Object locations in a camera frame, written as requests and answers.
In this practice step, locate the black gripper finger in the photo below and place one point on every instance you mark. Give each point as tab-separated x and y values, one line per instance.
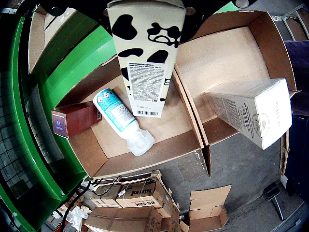
195	17
84	6

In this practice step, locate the cow print hand cream box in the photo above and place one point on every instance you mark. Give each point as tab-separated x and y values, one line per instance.
144	84

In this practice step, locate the open cardboard box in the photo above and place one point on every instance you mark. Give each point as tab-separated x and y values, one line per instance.
217	60

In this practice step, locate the dark red small box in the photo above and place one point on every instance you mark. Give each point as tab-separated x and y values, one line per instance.
77	118

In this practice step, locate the cardboard box with flaps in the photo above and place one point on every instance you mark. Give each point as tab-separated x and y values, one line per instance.
173	145

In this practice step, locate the tall white carton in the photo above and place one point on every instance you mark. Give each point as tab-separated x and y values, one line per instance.
253	111

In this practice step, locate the white bottle teal label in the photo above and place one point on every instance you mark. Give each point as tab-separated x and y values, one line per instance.
116	113

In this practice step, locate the purple garment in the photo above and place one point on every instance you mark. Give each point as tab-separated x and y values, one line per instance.
298	72

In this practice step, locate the printed brown carton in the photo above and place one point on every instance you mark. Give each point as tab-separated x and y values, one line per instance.
142	193

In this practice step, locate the black floor tool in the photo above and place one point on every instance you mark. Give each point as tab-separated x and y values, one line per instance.
272	192

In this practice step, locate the open empty carton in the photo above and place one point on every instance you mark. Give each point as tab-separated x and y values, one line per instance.
207	212

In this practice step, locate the large brown carton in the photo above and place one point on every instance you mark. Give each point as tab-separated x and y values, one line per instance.
120	220

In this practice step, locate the green metal conveyor frame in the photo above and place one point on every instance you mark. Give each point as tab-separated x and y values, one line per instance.
17	72

